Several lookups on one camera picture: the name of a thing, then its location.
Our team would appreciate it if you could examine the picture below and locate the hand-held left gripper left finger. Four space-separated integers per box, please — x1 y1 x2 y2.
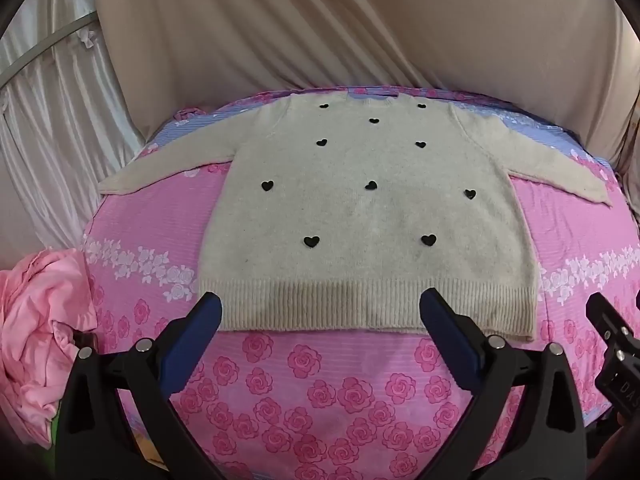
55 292 231 480

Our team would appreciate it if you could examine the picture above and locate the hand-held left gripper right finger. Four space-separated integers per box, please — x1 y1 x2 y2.
419 287 588 480

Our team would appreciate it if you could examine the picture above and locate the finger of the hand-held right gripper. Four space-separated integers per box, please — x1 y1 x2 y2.
585 290 640 356

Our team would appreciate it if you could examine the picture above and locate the pink crumpled cloth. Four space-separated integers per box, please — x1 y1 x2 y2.
0 247 98 451

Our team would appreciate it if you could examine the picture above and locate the beige sweater with black hearts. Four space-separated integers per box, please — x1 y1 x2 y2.
97 91 613 343

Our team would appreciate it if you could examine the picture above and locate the pink floral bed sheet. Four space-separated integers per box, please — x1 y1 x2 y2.
80 85 640 480

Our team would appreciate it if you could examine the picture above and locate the beige draped cloth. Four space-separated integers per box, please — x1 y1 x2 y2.
92 0 640 176

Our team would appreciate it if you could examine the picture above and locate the white satin curtain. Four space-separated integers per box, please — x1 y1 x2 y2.
0 0 146 261

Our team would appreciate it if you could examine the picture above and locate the grey curved metal rod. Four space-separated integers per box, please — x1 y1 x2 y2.
0 10 98 88

